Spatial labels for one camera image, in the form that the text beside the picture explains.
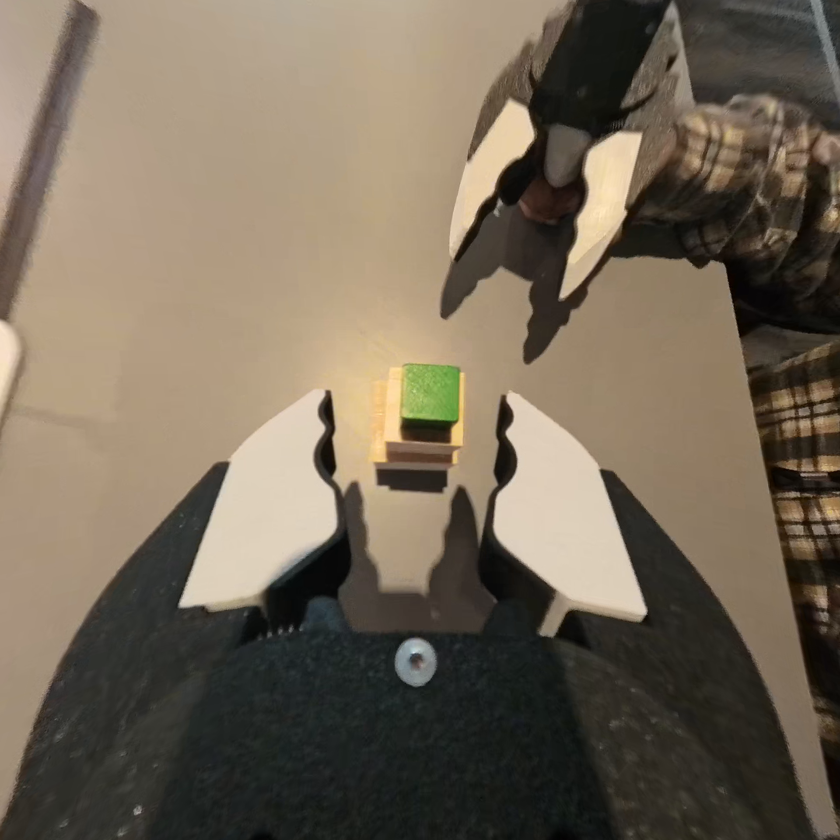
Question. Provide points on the person's plaid clothing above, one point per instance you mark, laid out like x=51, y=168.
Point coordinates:
x=807, y=525

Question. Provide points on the green wooden cube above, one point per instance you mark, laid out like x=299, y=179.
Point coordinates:
x=430, y=394

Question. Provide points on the large plain wooden cube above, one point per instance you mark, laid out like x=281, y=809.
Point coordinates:
x=413, y=463

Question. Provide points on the person's right hand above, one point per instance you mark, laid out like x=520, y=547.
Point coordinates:
x=544, y=200

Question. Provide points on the person's right forearm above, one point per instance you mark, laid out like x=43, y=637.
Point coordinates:
x=754, y=184

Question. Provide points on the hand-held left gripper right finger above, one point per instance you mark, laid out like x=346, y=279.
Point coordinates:
x=564, y=525

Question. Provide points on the white flat object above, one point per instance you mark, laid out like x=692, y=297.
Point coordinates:
x=8, y=367

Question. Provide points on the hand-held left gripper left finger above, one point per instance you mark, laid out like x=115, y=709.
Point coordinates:
x=262, y=518

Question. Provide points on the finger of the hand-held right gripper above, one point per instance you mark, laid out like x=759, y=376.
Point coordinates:
x=489, y=177
x=607, y=197

